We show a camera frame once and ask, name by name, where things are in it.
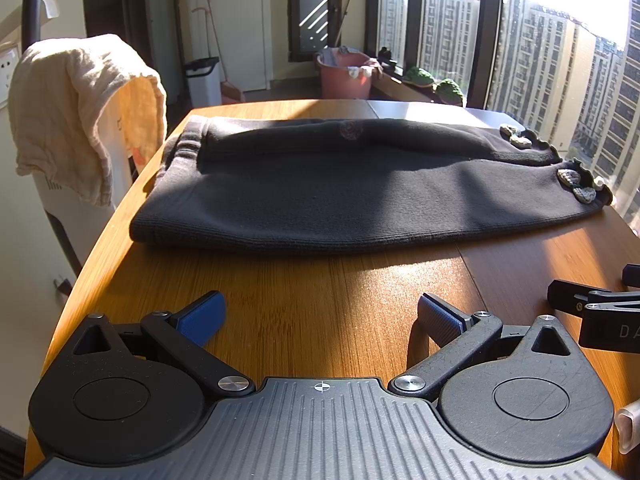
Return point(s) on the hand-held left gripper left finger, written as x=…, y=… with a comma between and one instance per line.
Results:
x=202, y=317

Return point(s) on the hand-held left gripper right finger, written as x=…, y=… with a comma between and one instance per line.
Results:
x=440, y=317

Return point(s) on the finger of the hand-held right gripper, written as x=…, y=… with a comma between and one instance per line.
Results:
x=565, y=297
x=632, y=276

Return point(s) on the dark grey knit sweater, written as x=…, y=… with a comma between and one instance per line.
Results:
x=325, y=195

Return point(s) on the translucent plastic tube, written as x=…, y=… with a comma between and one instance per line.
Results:
x=629, y=427

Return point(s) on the white chair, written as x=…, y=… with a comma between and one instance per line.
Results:
x=75, y=222

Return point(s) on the green potted plant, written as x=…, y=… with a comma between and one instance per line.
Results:
x=450, y=91
x=419, y=76

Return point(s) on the pink dustpan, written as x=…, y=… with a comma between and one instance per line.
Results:
x=232, y=92

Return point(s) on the white trash bin black lid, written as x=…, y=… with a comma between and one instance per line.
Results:
x=202, y=82

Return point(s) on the beige cloth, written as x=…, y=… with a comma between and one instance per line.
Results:
x=70, y=105

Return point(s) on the pink bucket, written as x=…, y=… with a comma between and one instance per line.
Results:
x=342, y=82

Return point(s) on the cloth in bucket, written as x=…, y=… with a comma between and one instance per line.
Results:
x=362, y=70

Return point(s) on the small black item on sill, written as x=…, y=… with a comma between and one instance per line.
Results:
x=386, y=57

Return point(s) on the pink broom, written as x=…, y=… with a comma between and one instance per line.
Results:
x=215, y=35

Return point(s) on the dark framed glass door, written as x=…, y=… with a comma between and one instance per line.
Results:
x=310, y=10

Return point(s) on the black curved pole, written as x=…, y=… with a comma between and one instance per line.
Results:
x=31, y=0

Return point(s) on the black window frame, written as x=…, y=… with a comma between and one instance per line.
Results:
x=492, y=35

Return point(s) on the white wall socket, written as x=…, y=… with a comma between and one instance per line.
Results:
x=7, y=75

